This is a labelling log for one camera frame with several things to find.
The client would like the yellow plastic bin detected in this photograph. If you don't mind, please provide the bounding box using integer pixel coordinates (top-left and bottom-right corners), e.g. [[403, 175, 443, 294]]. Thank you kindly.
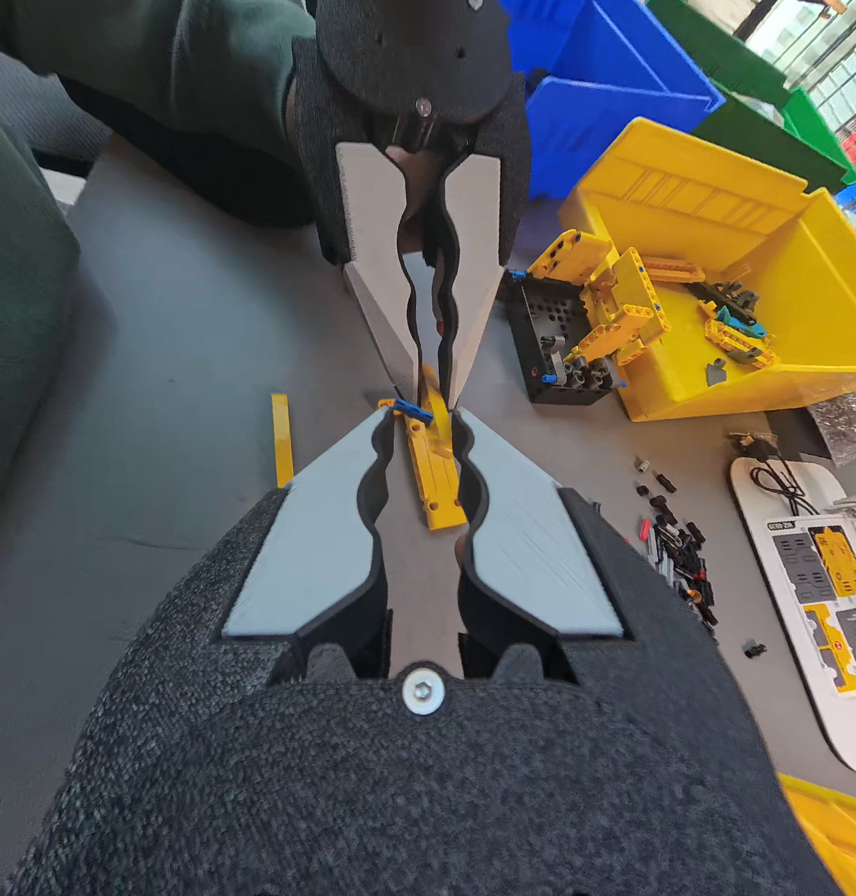
[[557, 117, 856, 424], [778, 773, 856, 896]]

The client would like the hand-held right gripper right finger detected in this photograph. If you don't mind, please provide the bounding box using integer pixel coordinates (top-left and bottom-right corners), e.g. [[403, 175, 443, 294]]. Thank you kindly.
[[453, 408, 625, 679]]

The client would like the black cable with plug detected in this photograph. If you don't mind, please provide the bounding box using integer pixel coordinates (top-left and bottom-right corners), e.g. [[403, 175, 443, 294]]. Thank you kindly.
[[727, 432, 821, 518]]

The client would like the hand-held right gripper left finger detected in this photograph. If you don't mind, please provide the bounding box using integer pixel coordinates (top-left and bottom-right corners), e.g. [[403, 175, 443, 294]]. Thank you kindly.
[[221, 406, 396, 679]]

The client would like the green plastic bin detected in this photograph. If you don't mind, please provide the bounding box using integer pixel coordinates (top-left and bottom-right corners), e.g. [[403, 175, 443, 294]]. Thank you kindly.
[[645, 0, 856, 195]]

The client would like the yellow lego panel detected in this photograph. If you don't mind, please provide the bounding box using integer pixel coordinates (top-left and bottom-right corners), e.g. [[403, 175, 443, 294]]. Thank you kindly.
[[400, 413, 469, 532]]

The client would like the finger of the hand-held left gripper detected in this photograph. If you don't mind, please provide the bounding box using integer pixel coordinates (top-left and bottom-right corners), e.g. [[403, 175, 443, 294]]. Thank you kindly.
[[432, 154, 503, 408], [335, 142, 424, 394]]

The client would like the black lego link assembly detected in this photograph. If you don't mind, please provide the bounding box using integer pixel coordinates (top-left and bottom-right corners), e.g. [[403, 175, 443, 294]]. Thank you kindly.
[[687, 280, 762, 315]]

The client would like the person's left hand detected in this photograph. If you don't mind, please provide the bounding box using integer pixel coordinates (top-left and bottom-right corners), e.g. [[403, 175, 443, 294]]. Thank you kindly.
[[393, 148, 464, 254]]

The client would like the black and yellow lego model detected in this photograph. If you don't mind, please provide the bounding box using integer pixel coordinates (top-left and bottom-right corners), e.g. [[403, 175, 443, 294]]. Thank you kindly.
[[501, 229, 671, 407]]

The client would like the teal lego piece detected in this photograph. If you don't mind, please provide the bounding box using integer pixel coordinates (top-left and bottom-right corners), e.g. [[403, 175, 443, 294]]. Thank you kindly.
[[715, 304, 769, 341]]

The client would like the pile of small lego pins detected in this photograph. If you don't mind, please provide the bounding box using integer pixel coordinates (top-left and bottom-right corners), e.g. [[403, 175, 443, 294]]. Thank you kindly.
[[633, 455, 769, 660]]

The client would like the blue plastic bin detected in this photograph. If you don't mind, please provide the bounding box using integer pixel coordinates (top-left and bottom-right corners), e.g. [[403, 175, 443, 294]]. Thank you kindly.
[[498, 0, 727, 202]]

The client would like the black mesh chair seat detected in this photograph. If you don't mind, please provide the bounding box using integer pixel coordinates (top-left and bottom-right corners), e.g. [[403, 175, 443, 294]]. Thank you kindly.
[[0, 42, 115, 177]]

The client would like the yellow lego ladder frame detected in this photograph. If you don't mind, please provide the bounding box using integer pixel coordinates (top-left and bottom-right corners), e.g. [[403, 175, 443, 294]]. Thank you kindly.
[[701, 301, 778, 371], [641, 257, 707, 285]]

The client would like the white rounded board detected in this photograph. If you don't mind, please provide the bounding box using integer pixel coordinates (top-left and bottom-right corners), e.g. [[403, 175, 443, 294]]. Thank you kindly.
[[730, 455, 856, 777]]

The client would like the crinkled clear plastic bag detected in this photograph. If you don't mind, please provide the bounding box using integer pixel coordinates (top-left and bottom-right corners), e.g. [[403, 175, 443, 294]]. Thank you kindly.
[[807, 390, 856, 469]]

